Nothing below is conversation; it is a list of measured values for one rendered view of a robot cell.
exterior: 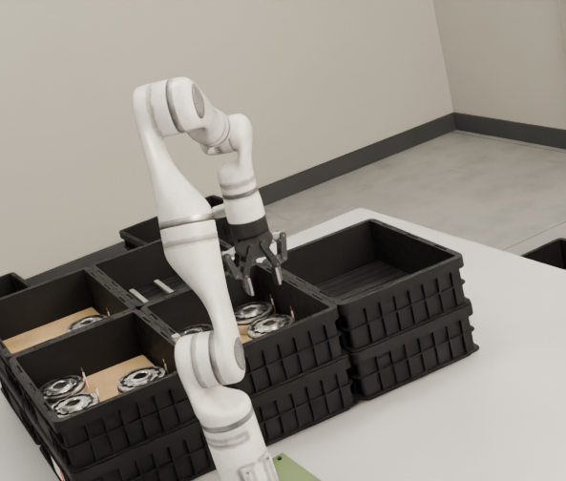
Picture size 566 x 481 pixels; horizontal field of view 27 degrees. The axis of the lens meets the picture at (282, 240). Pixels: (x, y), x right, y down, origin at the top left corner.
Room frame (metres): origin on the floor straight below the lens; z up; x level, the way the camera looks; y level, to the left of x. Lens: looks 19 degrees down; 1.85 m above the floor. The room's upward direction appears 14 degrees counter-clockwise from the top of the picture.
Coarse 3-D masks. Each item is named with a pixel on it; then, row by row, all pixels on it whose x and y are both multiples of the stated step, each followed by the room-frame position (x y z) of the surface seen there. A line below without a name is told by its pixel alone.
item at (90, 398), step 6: (72, 396) 2.23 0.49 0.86; (78, 396) 2.23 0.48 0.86; (84, 396) 2.21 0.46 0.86; (90, 396) 2.21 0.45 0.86; (96, 396) 2.20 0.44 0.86; (60, 402) 2.22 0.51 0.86; (90, 402) 2.18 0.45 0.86; (96, 402) 2.18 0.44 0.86; (54, 408) 2.20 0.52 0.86; (60, 408) 2.18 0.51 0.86; (78, 408) 2.16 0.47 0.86; (60, 414) 2.16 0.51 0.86; (66, 414) 2.16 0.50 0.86
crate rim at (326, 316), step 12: (252, 264) 2.54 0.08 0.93; (264, 264) 2.52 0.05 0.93; (228, 276) 2.52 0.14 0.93; (300, 288) 2.33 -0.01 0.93; (168, 300) 2.46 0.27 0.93; (324, 300) 2.24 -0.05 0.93; (144, 312) 2.41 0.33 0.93; (324, 312) 2.18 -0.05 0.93; (336, 312) 2.19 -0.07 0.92; (288, 324) 2.16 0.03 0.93; (300, 324) 2.15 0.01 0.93; (312, 324) 2.16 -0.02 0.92; (324, 324) 2.17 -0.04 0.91; (180, 336) 2.23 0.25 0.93; (264, 336) 2.13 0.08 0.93; (276, 336) 2.13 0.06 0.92; (288, 336) 2.14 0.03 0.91; (252, 348) 2.12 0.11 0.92; (264, 348) 2.12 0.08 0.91
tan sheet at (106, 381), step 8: (128, 360) 2.42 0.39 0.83; (136, 360) 2.40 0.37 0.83; (144, 360) 2.39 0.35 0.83; (112, 368) 2.39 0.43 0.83; (120, 368) 2.38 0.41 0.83; (128, 368) 2.37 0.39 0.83; (88, 376) 2.38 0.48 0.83; (96, 376) 2.37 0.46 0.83; (104, 376) 2.36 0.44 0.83; (112, 376) 2.35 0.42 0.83; (120, 376) 2.34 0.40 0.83; (88, 384) 2.34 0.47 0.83; (96, 384) 2.33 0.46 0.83; (104, 384) 2.32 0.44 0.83; (112, 384) 2.31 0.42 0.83; (104, 392) 2.28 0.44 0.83; (112, 392) 2.27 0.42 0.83
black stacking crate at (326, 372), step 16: (320, 368) 2.16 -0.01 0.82; (336, 368) 2.17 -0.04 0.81; (288, 384) 2.13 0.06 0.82; (304, 384) 2.15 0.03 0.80; (320, 384) 2.17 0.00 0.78; (336, 384) 2.18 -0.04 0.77; (256, 400) 2.11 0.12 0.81; (272, 400) 2.12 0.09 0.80; (288, 400) 2.14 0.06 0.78; (304, 400) 2.16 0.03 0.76; (320, 400) 2.17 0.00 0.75; (336, 400) 2.18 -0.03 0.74; (352, 400) 2.19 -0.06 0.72; (256, 416) 2.12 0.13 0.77; (272, 416) 2.13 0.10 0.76; (288, 416) 2.14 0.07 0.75; (304, 416) 2.15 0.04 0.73; (320, 416) 2.16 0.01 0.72; (272, 432) 2.13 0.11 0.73; (288, 432) 2.13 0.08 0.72
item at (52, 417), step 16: (112, 320) 2.42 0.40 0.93; (144, 320) 2.37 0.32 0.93; (64, 336) 2.39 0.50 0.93; (160, 336) 2.27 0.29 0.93; (32, 352) 2.35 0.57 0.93; (16, 368) 2.28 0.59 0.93; (32, 384) 2.18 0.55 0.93; (144, 384) 2.05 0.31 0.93; (160, 384) 2.05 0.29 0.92; (176, 384) 2.06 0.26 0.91; (32, 400) 2.15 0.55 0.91; (112, 400) 2.01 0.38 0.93; (128, 400) 2.02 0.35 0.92; (48, 416) 2.02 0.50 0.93; (80, 416) 1.99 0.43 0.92; (96, 416) 2.00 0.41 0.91
